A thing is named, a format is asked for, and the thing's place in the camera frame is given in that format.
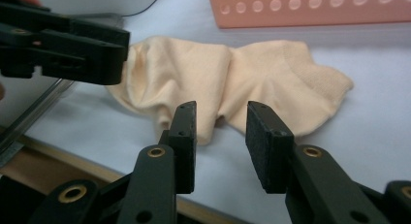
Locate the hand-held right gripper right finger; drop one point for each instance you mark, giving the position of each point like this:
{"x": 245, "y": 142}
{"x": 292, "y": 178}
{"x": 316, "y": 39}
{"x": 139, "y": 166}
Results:
{"x": 323, "y": 191}

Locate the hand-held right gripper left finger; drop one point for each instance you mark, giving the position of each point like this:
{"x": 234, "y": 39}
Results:
{"x": 151, "y": 185}

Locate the clear plastic box lid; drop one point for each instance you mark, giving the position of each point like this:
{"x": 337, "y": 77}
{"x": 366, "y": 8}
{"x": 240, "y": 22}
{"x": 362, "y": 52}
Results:
{"x": 38, "y": 107}

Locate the peach sock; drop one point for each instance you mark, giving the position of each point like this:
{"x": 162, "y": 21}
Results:
{"x": 258, "y": 81}

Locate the pink plastic basket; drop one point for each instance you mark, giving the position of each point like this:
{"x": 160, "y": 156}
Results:
{"x": 323, "y": 20}

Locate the white table cover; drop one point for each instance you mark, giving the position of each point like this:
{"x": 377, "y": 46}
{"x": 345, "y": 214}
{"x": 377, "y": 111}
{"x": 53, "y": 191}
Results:
{"x": 371, "y": 136}

